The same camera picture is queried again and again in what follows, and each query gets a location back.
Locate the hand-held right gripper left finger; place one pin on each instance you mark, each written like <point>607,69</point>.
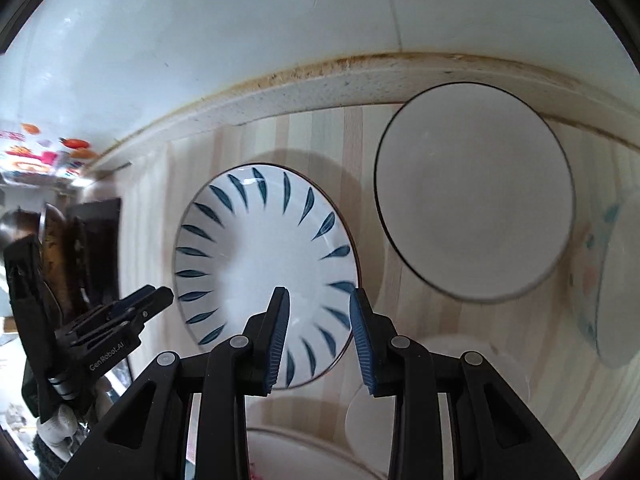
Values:
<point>276,345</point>

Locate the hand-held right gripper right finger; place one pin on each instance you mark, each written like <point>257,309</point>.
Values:
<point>361,347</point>

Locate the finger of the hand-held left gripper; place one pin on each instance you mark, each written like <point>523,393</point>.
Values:
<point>161,299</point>
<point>132,300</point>

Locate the blue leaf pattern plate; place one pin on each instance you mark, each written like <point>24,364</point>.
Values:
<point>260,260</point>

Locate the white bowl with blue line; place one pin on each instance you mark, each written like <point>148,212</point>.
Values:
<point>450,390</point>

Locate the white plate with pink print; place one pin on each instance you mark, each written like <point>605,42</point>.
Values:
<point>310,452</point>

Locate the white plate with dark rim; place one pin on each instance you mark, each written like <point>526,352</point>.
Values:
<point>475,195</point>

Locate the floral pattern bowl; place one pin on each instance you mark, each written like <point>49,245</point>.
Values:
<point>600,285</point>

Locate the person's left hand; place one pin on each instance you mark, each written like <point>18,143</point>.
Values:
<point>56,422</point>

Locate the black gas stove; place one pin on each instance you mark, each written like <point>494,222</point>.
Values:
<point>95,250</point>

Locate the dark wok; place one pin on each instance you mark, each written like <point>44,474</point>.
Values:
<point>51,255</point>

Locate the steel steamer pot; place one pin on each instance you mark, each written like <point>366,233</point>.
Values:
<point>15,227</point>

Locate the striped counter mat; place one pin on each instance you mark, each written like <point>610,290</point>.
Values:
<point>310,135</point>

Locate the colourful wall sticker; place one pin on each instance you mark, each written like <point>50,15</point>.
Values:
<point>50,152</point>

